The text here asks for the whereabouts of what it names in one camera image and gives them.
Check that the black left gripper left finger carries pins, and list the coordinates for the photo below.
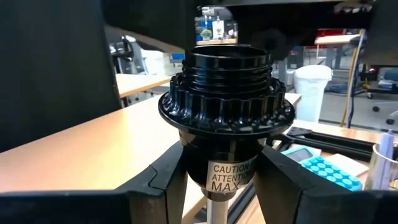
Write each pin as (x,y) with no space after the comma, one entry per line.
(93,208)

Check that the teal calculator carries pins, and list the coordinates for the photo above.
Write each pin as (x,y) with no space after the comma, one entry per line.
(332,174)

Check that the white notepad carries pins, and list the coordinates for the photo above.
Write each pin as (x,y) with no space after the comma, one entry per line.
(351,163)

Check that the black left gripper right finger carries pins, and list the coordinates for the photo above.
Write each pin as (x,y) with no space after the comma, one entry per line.
(311,205)

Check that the red storage bins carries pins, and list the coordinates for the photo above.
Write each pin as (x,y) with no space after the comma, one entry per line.
(332,32)

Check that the small green potted plant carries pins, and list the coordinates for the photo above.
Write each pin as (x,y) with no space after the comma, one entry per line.
(206,33)

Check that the large light wood table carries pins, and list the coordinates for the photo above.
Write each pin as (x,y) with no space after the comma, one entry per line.
(77,149)

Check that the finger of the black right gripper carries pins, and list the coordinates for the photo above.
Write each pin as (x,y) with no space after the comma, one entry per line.
(155,18)
(276,31)

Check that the black office chair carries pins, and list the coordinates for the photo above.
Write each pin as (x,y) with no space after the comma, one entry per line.
(385,87)

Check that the white pen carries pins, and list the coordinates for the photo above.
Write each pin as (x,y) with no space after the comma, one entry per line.
(385,149)

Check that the white trash bin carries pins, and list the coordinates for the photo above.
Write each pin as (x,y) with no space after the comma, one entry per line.
(311,90)

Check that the wood table with black legs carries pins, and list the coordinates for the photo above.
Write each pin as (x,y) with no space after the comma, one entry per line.
(217,41)

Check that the black lamp socket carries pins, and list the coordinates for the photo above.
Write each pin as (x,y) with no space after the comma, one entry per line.
(224,109)

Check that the white printed box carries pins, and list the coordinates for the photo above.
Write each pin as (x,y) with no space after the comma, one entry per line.
(218,29)

